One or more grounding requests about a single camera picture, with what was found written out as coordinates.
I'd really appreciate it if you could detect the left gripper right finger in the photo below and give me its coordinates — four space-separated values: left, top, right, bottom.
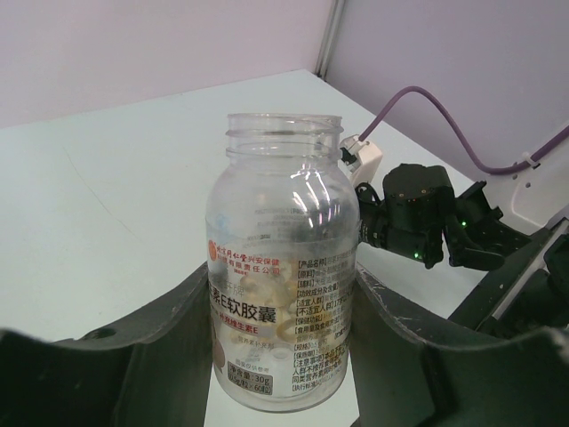
349 266 568 426

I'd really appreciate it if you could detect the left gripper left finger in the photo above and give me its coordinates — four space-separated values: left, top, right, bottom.
1 265 212 426

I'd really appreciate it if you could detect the clear pill bottle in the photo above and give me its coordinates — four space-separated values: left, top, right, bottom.
205 113 360 413

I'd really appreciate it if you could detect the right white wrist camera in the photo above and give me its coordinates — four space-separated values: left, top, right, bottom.
340 135 383 188

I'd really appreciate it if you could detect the right aluminium frame post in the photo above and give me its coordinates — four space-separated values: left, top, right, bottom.
314 0 347 80

